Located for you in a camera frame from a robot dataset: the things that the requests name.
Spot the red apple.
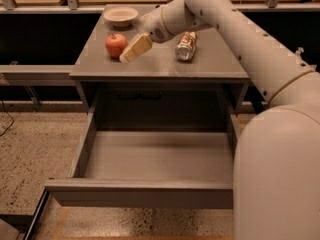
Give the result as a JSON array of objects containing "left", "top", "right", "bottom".
[{"left": 105, "top": 33, "right": 128, "bottom": 59}]

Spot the black floor cable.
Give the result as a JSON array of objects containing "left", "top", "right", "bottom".
[{"left": 0, "top": 100, "right": 15, "bottom": 138}]

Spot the white ceramic bowl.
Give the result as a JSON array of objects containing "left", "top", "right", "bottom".
[{"left": 103, "top": 6, "right": 138, "bottom": 28}]

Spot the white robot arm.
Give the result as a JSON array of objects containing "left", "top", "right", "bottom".
[{"left": 120, "top": 0, "right": 320, "bottom": 240}]

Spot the open grey top drawer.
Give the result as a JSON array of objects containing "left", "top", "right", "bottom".
[{"left": 46, "top": 93, "right": 239, "bottom": 209}]

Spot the silver soda can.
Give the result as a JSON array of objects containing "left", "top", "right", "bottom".
[{"left": 175, "top": 32, "right": 197, "bottom": 61}]

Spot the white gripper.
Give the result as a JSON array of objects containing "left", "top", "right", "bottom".
[{"left": 119, "top": 7, "right": 173, "bottom": 63}]

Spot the grey drawer cabinet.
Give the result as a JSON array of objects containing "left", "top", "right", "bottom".
[{"left": 70, "top": 21, "right": 249, "bottom": 131}]

